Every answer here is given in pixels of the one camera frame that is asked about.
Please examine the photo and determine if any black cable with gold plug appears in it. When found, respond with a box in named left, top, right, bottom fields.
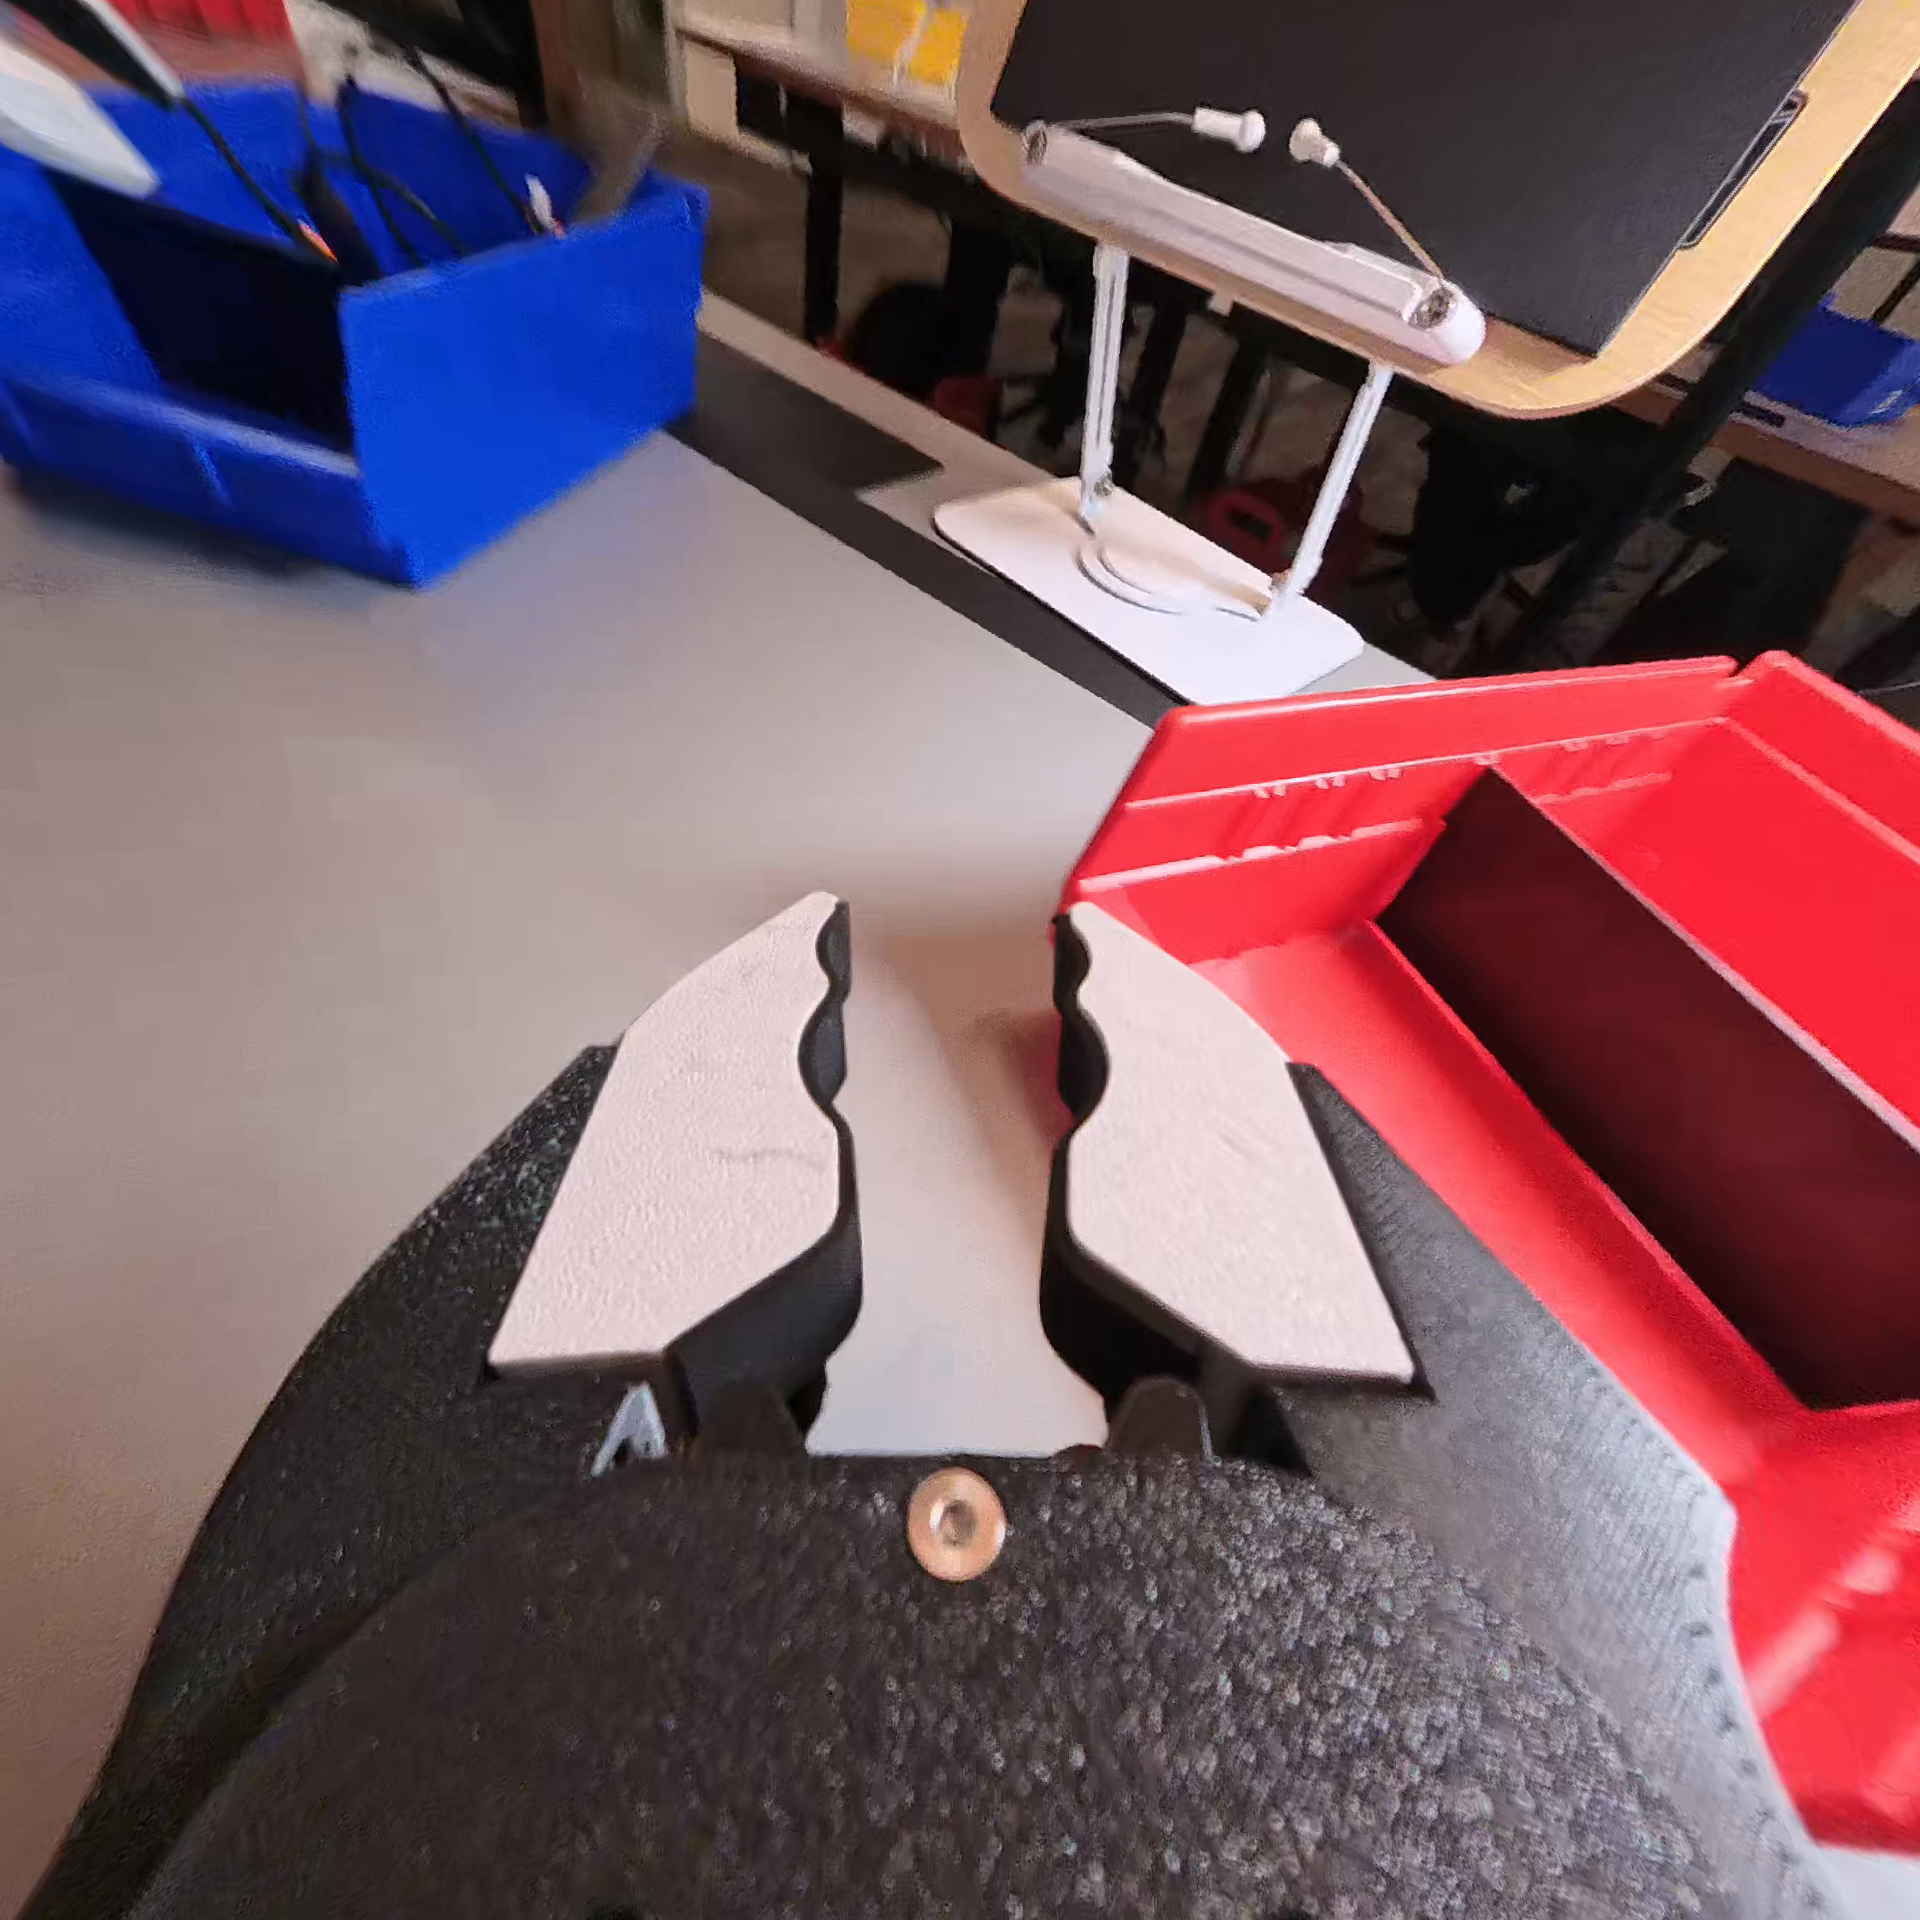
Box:
left=172, top=90, right=376, bottom=287

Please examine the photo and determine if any black board with wooden rim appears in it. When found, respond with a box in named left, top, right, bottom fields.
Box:
left=957, top=0, right=1920, bottom=419

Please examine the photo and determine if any wooden desk with black legs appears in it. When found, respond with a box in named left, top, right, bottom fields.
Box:
left=659, top=0, right=992, bottom=349

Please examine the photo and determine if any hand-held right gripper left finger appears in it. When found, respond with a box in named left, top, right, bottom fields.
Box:
left=484, top=893, right=871, bottom=1455

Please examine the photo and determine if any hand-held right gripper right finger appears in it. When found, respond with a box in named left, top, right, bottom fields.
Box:
left=1038, top=904, right=1422, bottom=1412

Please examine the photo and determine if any wooden table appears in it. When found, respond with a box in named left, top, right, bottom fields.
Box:
left=1634, top=367, right=1920, bottom=526

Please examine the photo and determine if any white tablet stand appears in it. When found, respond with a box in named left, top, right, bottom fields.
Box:
left=932, top=107, right=1487, bottom=707

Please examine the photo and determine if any thin black cable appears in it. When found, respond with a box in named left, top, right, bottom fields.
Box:
left=335, top=79, right=470, bottom=262

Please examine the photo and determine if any red plastic bin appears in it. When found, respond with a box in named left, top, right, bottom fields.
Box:
left=1057, top=650, right=1920, bottom=1861

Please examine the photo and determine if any black cable with white connector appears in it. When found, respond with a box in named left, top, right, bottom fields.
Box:
left=396, top=36, right=573, bottom=245

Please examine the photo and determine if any yellow box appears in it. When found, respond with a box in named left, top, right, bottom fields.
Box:
left=848, top=0, right=970, bottom=85

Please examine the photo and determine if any blue plastic bin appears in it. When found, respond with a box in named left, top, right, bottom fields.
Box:
left=1752, top=297, right=1920, bottom=431
left=0, top=76, right=711, bottom=592

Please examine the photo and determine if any black metal pole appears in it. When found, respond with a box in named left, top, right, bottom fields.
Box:
left=1485, top=76, right=1920, bottom=679

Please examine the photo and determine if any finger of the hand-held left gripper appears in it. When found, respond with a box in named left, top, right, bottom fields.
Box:
left=0, top=45, right=163, bottom=197

